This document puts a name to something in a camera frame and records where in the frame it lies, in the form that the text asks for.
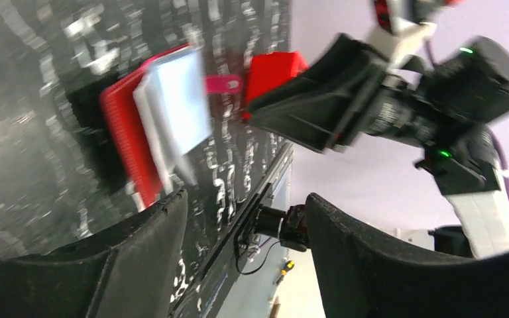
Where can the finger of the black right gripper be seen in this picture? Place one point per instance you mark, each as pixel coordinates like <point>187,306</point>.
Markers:
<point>328,104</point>

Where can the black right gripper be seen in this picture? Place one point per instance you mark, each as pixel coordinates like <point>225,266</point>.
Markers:
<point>446,115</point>

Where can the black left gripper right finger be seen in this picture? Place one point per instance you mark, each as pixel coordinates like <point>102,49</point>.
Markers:
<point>364,272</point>

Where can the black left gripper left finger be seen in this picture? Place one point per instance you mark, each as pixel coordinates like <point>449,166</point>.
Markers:
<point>126,270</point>

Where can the red plastic bin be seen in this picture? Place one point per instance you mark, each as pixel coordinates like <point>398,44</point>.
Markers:
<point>268,71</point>

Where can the red leather card holder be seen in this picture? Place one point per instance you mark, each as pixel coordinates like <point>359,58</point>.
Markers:
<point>160,112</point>

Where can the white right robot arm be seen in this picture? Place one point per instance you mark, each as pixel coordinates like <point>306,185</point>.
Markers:
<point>484,216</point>

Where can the yellow black screwdriver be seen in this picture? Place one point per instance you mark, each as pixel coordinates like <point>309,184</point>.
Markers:
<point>289,265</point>

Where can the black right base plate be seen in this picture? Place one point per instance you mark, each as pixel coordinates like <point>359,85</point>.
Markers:
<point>288,227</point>

